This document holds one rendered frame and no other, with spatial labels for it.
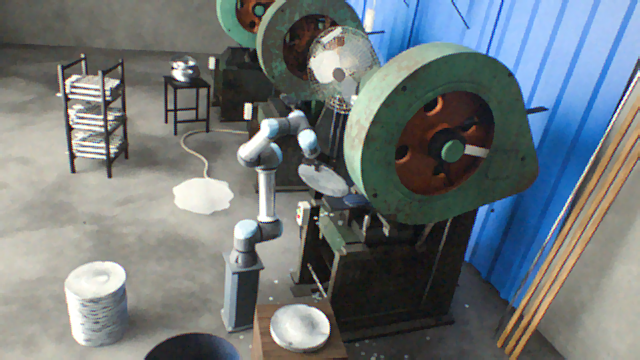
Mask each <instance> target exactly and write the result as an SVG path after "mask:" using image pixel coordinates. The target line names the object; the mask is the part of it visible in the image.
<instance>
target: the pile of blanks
mask: <svg viewBox="0 0 640 360"><path fill-rule="evenodd" d="M66 294H67V301H68V304H69V314H70V318H71V325H72V333H73V336H74V337H75V339H76V340H77V341H78V342H79V343H81V344H83V345H86V346H91V347H98V346H100V345H101V346H104V345H107V344H110V343H112V342H115V341H117V340H119V339H120V338H121V337H122V336H123V335H124V334H125V333H126V332H127V330H128V328H129V306H128V300H127V297H126V282H125V280H124V283H123V284H122V286H121V287H120V288H119V289H118V290H116V291H115V292H113V293H111V294H109V295H107V296H104V297H100V298H91V299H88V298H87V299H85V298H79V297H76V296H73V295H72V294H70V293H69V292H68V289H67V288H66Z"/></svg>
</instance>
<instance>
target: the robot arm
mask: <svg viewBox="0 0 640 360"><path fill-rule="evenodd" d="M260 128H262V130H260V131H259V132H258V133H257V134H256V135H255V136H254V137H253V138H252V139H251V140H250V142H249V143H248V144H244V145H242V146H241V147H240V148H239V150H238V152H237V157H238V161H239V163H240V164H241V165H243V166H245V167H249V168H255V169H256V170H257V171H258V180H259V215H258V216H257V222H255V221H253V220H242V221H240V222H238V223H237V224H236V226H235V232H234V248H233V250H232V252H231V255H230V262H231V263H232V264H233V265H234V267H237V268H242V269H247V268H251V267H253V266H255V264H256V262H257V254H256V251H255V244H256V243H260V242H265V241H269V240H274V239H276V238H280V237H281V236H282V234H283V224H282V220H281V219H280V218H278V216H277V215H276V214H275V171H276V170H277V165H278V164H281V163H282V152H281V150H280V148H278V146H277V145H276V144H274V143H272V142H273V140H274V139H275V138H277V137H278V136H281V135H288V134H295V135H297V137H298V139H299V141H300V145H301V147H302V151H301V153H302V154H304V155H303V157H304V158H302V163H303V162H304V163H305V164H304V163H303V165H306V166H309V168H311V169H315V171H317V172H320V171H321V170H322V169H321V166H323V165H325V166H327V167H329V168H332V169H334V168H336V166H337V163H338V160H336V158H334V157H332V156H329V155H327V154H325V153H323V152H321V151H320V148H319V145H318V140H317V136H316V134H315V133H314V132H312V130H311V128H310V126H309V123H308V121H307V118H306V117H305V115H304V114H303V112H301V111H295V112H293V113H291V114H290V115H289V117H286V118H275V119H272V118H271V119H267V120H264V121H263V122H262V127H260Z"/></svg>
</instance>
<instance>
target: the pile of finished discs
mask: <svg viewBox="0 0 640 360"><path fill-rule="evenodd" d="M270 331H271V335H272V337H273V339H274V340H276V341H277V342H278V343H279V344H280V345H281V346H283V347H284V348H286V350H289V351H292V352H297V353H304V352H306V353H308V352H312V351H316V350H318V349H320V347H321V346H322V345H323V344H324V343H325V342H326V340H327V338H328V335H329V323H328V320H327V319H326V317H325V316H324V315H323V314H322V313H321V312H320V311H319V310H317V309H315V308H309V307H308V306H306V305H288V306H285V307H283V308H281V309H279V310H278V311H277V312H275V313H274V315H273V317H272V318H271V324H270Z"/></svg>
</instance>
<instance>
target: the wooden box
mask: <svg viewBox="0 0 640 360"><path fill-rule="evenodd" d="M288 305H306V306H308V307H309V308H315V309H317V310H319V311H320V312H321V313H322V314H323V315H324V316H325V317H326V319H327V320H328V323H329V335H328V338H327V340H326V342H325V343H324V344H323V345H322V346H321V347H320V349H318V350H316V351H312V352H308V353H306V352H304V353H297V352H292V351H289V350H286V348H284V347H283V346H281V345H280V344H279V343H278V342H277V341H276V340H274V339H273V337H272V335H271V331H270V324H271V318H272V317H273V315H274V313H275V312H277V311H278V310H279V309H281V308H283V307H285V306H288ZM347 359H348V356H347V353H346V350H345V346H344V343H343V340H342V337H341V334H340V331H339V328H338V324H337V321H336V319H335V316H334V313H333V310H332V307H330V304H329V301H319V302H297V304H286V303H274V305H262V304H255V313H254V323H253V334H252V344H251V360H347Z"/></svg>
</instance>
